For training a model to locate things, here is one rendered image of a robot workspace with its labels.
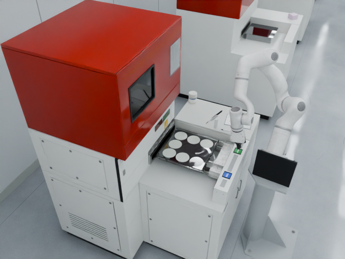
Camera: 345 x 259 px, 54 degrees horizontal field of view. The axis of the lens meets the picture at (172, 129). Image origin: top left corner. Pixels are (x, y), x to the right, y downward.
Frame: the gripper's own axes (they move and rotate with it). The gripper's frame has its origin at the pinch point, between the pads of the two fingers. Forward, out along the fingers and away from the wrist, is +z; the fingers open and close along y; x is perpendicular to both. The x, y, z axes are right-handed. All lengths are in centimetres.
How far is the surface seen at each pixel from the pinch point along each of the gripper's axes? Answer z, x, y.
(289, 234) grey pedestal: 109, 17, 33
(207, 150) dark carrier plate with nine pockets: 6.3, -2.2, -23.9
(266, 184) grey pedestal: 23.7, -9.3, 20.9
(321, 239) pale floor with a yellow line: 115, 26, 59
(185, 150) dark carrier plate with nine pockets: 3.2, -9.4, -39.0
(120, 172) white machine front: -21, -66, -54
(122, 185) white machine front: -9, -65, -57
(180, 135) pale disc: 1.3, 4.4, -48.3
